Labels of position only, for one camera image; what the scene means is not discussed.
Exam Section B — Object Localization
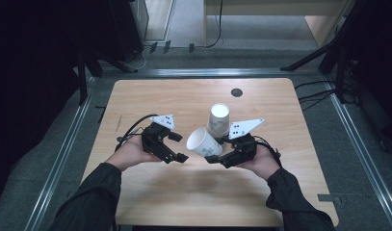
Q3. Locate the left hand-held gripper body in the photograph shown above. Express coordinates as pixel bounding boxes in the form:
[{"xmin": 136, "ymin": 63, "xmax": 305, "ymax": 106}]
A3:
[{"xmin": 141, "ymin": 114, "xmax": 177, "ymax": 164}]

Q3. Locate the grey tape strip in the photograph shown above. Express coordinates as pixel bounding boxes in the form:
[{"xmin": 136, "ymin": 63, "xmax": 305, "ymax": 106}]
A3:
[{"xmin": 318, "ymin": 192, "xmax": 342, "ymax": 206}]

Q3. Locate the metal floor rail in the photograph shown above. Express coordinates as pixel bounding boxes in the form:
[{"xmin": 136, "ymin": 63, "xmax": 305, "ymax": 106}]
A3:
[
  {"xmin": 322, "ymin": 75, "xmax": 392, "ymax": 231},
  {"xmin": 100, "ymin": 67, "xmax": 323, "ymax": 79},
  {"xmin": 24, "ymin": 76, "xmax": 96, "ymax": 231}
]

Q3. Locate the person's left hand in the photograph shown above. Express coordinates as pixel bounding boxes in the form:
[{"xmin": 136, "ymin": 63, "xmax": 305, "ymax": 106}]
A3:
[{"xmin": 105, "ymin": 142, "xmax": 163, "ymax": 172}]

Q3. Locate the black tripod stand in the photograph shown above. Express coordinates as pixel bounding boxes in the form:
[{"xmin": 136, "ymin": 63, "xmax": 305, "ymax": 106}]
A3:
[{"xmin": 279, "ymin": 0, "xmax": 371, "ymax": 104}]

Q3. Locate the right hand-held gripper cable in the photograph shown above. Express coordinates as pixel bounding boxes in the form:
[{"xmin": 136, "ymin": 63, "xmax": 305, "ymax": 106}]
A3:
[{"xmin": 252, "ymin": 135, "xmax": 283, "ymax": 167}]

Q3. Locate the light wooden desk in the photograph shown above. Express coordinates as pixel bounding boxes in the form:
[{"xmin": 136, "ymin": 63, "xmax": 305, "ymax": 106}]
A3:
[{"xmin": 202, "ymin": 0, "xmax": 355, "ymax": 47}]

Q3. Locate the black computer case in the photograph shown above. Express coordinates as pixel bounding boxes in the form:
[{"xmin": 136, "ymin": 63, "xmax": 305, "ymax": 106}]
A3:
[{"xmin": 110, "ymin": 0, "xmax": 149, "ymax": 64}]

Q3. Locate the dark curtain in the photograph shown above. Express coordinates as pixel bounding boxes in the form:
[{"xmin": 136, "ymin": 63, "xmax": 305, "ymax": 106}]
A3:
[
  {"xmin": 0, "ymin": 0, "xmax": 111, "ymax": 210},
  {"xmin": 344, "ymin": 0, "xmax": 392, "ymax": 152}
]

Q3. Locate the black hanging cable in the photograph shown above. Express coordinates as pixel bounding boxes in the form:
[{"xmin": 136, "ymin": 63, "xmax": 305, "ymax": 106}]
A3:
[{"xmin": 204, "ymin": 0, "xmax": 224, "ymax": 49}]

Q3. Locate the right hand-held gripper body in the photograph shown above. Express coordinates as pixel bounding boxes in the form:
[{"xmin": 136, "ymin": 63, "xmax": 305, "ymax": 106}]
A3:
[{"xmin": 220, "ymin": 117, "xmax": 266, "ymax": 169}]

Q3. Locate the single white paper cup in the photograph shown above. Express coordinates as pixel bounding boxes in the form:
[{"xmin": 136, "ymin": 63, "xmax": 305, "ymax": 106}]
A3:
[{"xmin": 186, "ymin": 127, "xmax": 224, "ymax": 158}]

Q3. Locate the black metal stand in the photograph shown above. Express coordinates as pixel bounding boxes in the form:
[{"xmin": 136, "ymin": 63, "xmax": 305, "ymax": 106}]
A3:
[{"xmin": 76, "ymin": 47, "xmax": 139, "ymax": 105}]

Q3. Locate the white floor cable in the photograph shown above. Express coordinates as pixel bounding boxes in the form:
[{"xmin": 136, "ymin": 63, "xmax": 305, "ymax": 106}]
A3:
[{"xmin": 122, "ymin": 46, "xmax": 153, "ymax": 71}]

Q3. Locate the black floor cable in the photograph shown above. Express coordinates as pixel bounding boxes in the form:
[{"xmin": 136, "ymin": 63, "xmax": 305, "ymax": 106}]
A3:
[
  {"xmin": 298, "ymin": 90, "xmax": 336, "ymax": 112},
  {"xmin": 294, "ymin": 80, "xmax": 336, "ymax": 91}
]

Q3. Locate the person's right hand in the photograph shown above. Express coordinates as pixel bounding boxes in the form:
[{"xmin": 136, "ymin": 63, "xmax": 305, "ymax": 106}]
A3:
[{"xmin": 236, "ymin": 145, "xmax": 281, "ymax": 182}]

